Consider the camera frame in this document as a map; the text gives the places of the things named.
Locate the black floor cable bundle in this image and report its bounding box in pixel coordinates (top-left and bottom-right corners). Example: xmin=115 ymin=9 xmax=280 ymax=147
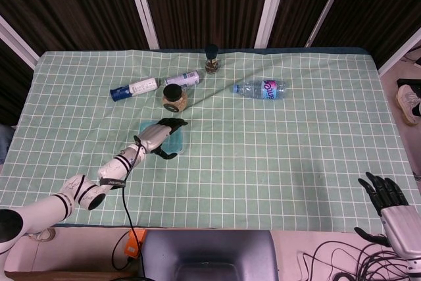
xmin=301 ymin=240 xmax=415 ymax=281

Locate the green checked tablecloth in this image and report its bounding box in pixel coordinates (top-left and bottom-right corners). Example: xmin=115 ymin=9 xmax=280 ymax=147
xmin=0 ymin=47 xmax=417 ymax=231

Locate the blue denim trouser leg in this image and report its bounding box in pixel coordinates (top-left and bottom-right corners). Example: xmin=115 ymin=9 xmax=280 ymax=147
xmin=0 ymin=124 xmax=16 ymax=165

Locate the black printed velcro strap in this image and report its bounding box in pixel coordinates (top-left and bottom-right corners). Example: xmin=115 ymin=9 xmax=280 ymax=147
xmin=99 ymin=178 xmax=128 ymax=188

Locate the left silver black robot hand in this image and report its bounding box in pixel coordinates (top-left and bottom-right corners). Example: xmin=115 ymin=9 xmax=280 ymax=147
xmin=136 ymin=117 xmax=189 ymax=160

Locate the brown wooden plank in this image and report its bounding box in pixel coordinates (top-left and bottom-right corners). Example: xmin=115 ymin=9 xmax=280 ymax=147
xmin=0 ymin=270 xmax=139 ymax=281

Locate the grey robot torso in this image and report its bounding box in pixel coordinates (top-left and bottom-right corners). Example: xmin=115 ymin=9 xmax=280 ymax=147
xmin=139 ymin=229 xmax=280 ymax=281

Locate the white and blue drink can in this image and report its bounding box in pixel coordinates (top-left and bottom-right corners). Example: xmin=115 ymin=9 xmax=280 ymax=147
xmin=163 ymin=70 xmax=202 ymax=88

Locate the spice grinder bottle dark cap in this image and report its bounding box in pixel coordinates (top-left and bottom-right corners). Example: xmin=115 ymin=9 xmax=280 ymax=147
xmin=204 ymin=44 xmax=221 ymax=74

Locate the orange box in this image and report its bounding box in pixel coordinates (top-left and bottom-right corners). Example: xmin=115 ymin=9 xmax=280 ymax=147
xmin=126 ymin=229 xmax=147 ymax=258

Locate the white partition frame post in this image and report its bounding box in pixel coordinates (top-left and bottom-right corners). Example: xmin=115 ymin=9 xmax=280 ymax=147
xmin=378 ymin=27 xmax=421 ymax=76
xmin=0 ymin=14 xmax=40 ymax=70
xmin=305 ymin=0 xmax=353 ymax=48
xmin=255 ymin=0 xmax=290 ymax=48
xmin=124 ymin=0 xmax=161 ymax=50

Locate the round grain jar black lid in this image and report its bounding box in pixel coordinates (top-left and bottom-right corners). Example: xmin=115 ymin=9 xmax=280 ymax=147
xmin=161 ymin=84 xmax=188 ymax=113

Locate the clear plastic water bottle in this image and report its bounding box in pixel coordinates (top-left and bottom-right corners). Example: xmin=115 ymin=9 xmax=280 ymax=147
xmin=232 ymin=78 xmax=289 ymax=101

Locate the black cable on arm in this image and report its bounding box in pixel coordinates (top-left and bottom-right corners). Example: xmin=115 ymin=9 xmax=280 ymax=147
xmin=111 ymin=134 xmax=149 ymax=270

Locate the transparent plastic container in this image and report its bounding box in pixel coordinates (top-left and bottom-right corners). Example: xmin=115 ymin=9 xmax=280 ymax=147
xmin=138 ymin=121 xmax=186 ymax=157

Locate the beige sneaker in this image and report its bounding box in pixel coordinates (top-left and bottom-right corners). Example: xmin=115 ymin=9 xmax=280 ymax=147
xmin=395 ymin=84 xmax=421 ymax=126

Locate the white spray can blue cap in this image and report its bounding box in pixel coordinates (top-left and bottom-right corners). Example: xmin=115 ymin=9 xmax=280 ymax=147
xmin=110 ymin=76 xmax=159 ymax=103

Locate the black flat board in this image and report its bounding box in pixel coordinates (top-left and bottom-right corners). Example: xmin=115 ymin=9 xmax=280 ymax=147
xmin=397 ymin=78 xmax=421 ymax=88

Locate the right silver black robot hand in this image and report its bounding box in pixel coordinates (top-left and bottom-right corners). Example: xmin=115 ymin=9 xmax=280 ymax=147
xmin=354 ymin=171 xmax=421 ymax=264

